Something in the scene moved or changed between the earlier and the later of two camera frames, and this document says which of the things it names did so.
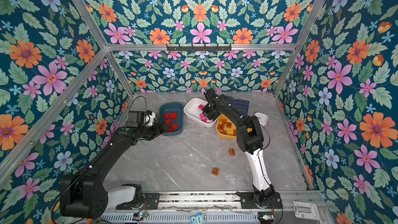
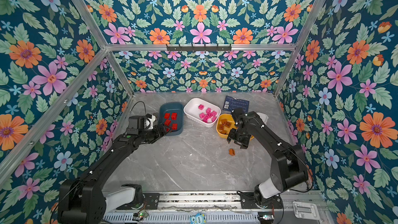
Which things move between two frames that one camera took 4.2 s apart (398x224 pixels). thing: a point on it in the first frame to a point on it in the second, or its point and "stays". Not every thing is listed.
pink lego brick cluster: x=203 y=118 stays
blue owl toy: x=198 y=219 stays
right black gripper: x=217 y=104 to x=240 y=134
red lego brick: x=174 y=116 stays
